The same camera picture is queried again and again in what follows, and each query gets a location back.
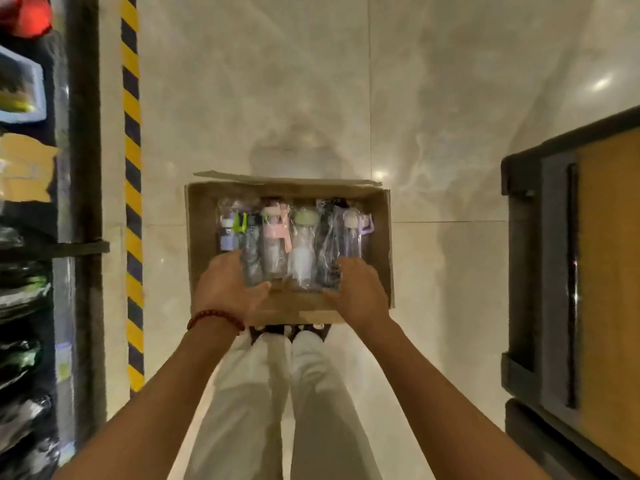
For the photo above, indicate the red round mirror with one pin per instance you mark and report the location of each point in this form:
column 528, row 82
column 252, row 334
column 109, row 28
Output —
column 30, row 14

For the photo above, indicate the black metal store shelving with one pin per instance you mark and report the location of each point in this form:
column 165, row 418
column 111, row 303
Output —
column 85, row 144

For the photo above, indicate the white blue framed mirror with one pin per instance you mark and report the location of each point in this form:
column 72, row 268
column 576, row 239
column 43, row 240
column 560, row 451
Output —
column 35, row 84

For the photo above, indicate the person's right hand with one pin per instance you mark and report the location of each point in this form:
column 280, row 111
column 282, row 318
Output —
column 362, row 294

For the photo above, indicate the black wooden display stand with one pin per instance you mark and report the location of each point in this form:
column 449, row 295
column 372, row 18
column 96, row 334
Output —
column 550, row 269

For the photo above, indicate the person's right forearm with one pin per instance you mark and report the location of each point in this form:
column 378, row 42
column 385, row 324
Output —
column 450, row 409

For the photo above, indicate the person's left forearm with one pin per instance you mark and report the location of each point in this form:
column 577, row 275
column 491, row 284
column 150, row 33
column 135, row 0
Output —
column 150, row 409

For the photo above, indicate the person's left hand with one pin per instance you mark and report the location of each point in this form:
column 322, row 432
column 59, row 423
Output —
column 225, row 289

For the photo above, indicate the person's black left shoe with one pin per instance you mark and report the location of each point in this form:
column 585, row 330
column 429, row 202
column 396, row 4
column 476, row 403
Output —
column 270, row 330

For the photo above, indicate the brown cardboard box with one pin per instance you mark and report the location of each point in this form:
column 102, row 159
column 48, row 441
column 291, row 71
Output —
column 205, row 219

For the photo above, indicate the tan bear shaped item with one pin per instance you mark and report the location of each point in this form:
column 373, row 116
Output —
column 25, row 169

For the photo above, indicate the person's light grey trousers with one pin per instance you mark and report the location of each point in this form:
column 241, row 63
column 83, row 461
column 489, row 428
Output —
column 250, row 409

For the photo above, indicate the clear bagged dark item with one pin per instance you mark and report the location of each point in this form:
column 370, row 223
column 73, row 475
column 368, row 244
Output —
column 10, row 238

